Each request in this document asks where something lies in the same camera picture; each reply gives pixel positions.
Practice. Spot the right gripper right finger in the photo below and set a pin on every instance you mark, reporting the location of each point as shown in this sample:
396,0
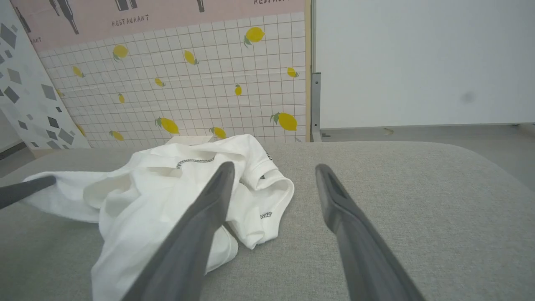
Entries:
363,251

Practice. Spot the grey metal bracket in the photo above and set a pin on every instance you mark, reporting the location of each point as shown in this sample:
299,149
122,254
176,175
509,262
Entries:
316,104

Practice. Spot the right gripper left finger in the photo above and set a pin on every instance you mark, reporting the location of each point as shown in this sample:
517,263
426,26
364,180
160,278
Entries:
188,242

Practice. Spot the grey terrazzo print panel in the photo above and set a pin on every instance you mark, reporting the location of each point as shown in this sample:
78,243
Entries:
25,92

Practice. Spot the lemon tile print backdrop panel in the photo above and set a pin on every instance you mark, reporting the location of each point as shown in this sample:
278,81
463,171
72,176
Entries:
209,83

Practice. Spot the light wooden post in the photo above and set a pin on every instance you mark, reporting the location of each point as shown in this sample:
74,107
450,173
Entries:
308,62

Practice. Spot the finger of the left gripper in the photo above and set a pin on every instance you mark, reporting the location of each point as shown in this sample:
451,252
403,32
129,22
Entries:
25,190

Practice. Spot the white t-shirt garment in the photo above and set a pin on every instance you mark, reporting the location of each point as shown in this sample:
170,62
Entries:
138,196

